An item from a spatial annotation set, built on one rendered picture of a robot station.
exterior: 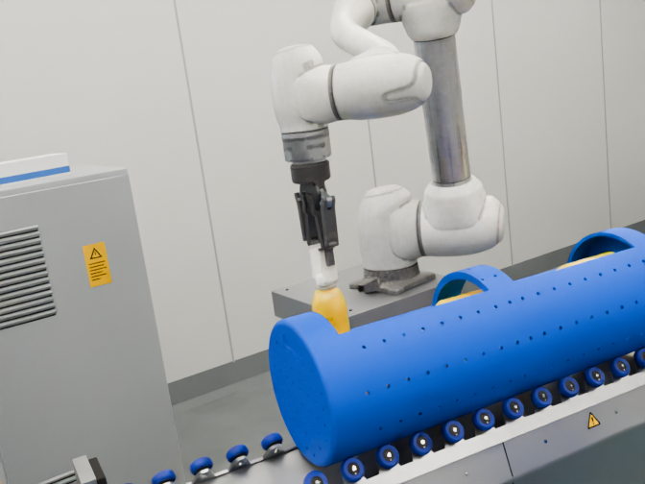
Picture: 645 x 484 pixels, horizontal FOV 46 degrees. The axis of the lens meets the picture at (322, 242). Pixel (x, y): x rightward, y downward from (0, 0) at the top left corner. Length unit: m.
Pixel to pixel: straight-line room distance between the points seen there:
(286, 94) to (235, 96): 2.88
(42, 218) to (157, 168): 1.55
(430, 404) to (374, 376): 0.14
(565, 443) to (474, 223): 0.60
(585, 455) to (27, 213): 1.79
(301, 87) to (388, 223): 0.74
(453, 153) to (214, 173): 2.43
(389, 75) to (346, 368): 0.51
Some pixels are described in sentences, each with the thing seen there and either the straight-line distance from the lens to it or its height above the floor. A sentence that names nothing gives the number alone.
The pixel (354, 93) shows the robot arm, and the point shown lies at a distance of 1.33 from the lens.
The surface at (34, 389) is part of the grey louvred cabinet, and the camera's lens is 2.70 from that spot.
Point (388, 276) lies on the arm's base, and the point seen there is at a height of 1.12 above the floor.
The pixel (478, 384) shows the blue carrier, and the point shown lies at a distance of 1.49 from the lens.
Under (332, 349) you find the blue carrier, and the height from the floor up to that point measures 1.20.
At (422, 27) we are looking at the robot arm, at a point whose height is 1.75.
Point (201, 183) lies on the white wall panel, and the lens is 4.16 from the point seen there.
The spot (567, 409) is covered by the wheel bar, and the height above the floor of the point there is 0.92.
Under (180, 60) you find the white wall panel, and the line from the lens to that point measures 4.14.
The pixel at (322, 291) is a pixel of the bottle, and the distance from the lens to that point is 1.46.
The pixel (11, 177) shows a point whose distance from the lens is 2.72.
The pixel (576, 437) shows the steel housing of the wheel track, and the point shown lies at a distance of 1.72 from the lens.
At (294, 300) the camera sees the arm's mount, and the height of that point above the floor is 1.07.
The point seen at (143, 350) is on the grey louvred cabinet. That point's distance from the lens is 2.78.
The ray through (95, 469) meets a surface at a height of 1.08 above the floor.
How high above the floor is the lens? 1.66
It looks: 12 degrees down
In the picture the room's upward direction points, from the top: 8 degrees counter-clockwise
